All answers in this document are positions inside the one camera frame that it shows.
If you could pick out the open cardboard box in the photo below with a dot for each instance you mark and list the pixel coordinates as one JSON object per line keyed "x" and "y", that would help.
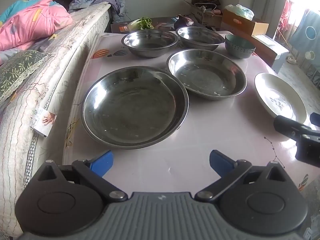
{"x": 202, "y": 13}

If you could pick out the white plastic bag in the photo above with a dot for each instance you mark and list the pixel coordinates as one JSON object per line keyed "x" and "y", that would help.
{"x": 240, "y": 11}

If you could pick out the green lettuce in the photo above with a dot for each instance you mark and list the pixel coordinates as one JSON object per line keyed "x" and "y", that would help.
{"x": 143, "y": 23}

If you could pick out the white ceramic plate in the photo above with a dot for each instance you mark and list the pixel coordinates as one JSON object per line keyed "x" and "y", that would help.
{"x": 277, "y": 97}

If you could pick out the white quilted mattress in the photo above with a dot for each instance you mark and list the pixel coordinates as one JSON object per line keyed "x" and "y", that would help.
{"x": 62, "y": 60}

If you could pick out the orange booklet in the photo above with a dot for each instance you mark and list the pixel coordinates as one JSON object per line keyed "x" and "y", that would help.
{"x": 123, "y": 29}

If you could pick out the blue hanging cloth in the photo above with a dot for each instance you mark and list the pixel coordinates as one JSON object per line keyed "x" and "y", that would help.
{"x": 307, "y": 45}

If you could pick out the large cardboard box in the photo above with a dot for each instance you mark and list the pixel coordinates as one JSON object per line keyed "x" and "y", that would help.
{"x": 267, "y": 47}

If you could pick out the teal ceramic bowl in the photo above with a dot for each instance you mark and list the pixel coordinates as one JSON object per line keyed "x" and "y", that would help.
{"x": 238, "y": 47}

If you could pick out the pink floral quilt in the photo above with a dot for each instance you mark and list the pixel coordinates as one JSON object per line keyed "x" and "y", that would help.
{"x": 32, "y": 22}

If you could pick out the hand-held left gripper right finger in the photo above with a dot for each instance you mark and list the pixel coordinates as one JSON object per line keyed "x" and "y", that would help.
{"x": 221, "y": 163}

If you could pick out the steel bowl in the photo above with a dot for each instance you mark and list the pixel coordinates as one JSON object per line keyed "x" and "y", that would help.
{"x": 200, "y": 36}
{"x": 150, "y": 41}

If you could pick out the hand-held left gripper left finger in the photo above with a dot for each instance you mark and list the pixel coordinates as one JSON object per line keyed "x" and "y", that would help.
{"x": 103, "y": 163}

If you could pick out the large steel plate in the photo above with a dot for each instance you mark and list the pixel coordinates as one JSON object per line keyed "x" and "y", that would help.
{"x": 130, "y": 110}
{"x": 205, "y": 75}

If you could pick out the red floral cloth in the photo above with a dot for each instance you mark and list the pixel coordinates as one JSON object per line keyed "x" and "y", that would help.
{"x": 286, "y": 12}

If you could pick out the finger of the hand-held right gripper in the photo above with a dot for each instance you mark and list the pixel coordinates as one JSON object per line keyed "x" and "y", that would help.
{"x": 316, "y": 121}
{"x": 292, "y": 128}

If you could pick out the green floral pillow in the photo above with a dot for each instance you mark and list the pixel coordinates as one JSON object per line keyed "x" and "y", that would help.
{"x": 17, "y": 72}

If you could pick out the white mattress tag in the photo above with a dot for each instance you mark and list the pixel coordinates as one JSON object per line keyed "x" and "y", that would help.
{"x": 45, "y": 121}

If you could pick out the pink printed tablecloth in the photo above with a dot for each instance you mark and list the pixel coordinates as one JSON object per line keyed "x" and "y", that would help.
{"x": 200, "y": 135}

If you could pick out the tan cardboard box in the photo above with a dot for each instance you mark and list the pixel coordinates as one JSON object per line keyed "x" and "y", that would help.
{"x": 245, "y": 25}

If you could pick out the dark low table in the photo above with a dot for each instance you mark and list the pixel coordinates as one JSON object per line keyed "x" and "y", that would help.
{"x": 162, "y": 22}

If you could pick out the purple onion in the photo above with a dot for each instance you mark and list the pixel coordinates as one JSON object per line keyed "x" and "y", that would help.
{"x": 183, "y": 22}

